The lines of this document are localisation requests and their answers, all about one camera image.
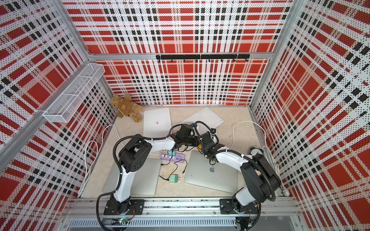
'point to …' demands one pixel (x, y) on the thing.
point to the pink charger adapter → (165, 151)
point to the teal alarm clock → (254, 150)
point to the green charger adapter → (173, 178)
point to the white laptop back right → (205, 116)
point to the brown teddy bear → (125, 108)
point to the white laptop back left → (157, 122)
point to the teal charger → (170, 153)
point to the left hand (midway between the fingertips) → (204, 141)
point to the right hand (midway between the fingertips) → (210, 144)
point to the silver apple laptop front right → (203, 172)
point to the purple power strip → (179, 158)
